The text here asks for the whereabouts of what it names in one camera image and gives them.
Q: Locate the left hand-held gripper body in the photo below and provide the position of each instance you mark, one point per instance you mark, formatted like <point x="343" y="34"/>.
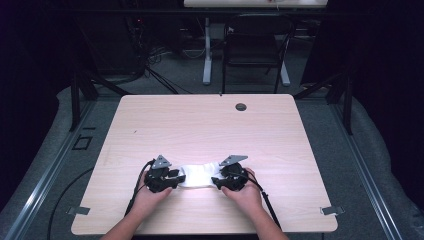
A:
<point x="158" y="180"/>

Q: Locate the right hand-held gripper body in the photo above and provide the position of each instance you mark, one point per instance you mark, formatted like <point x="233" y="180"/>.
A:
<point x="235" y="176"/>

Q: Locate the white cloth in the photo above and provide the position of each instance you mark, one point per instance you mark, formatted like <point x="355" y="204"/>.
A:
<point x="199" y="176"/>

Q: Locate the person's left hand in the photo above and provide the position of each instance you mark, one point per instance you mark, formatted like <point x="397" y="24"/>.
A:
<point x="150" y="200"/>

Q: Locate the person's right hand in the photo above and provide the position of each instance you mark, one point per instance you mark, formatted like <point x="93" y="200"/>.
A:
<point x="245" y="198"/>

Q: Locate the white desk with legs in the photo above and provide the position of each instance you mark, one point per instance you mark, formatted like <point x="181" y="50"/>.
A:
<point x="208" y="50"/>

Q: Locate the black folding chair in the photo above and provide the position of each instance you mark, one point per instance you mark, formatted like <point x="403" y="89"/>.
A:
<point x="256" y="46"/>

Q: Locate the dark equipment cabinet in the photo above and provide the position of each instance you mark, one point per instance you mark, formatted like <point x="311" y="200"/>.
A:
<point x="110" y="43"/>

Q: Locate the aluminium floor rail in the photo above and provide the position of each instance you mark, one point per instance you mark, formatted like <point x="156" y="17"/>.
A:
<point x="363" y="173"/>
<point x="50" y="173"/>

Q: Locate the black metal frame stand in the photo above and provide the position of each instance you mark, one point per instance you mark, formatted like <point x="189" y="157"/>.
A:
<point x="76" y="100"/>
<point x="346" y="103"/>

